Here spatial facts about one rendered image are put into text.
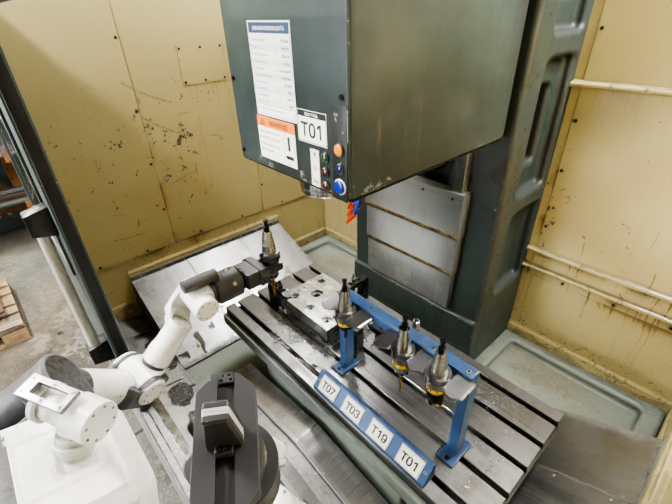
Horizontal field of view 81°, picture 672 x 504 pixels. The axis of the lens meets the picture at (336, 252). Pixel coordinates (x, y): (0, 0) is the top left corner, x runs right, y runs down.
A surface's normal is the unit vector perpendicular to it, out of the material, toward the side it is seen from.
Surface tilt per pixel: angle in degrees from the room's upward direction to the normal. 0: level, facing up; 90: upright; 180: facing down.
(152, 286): 24
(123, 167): 90
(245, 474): 16
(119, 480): 12
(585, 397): 0
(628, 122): 90
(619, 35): 90
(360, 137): 90
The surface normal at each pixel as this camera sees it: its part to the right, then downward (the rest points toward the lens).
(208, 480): 0.07, -0.68
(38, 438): 0.13, -0.91
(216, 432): 0.18, 0.73
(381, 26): 0.67, 0.37
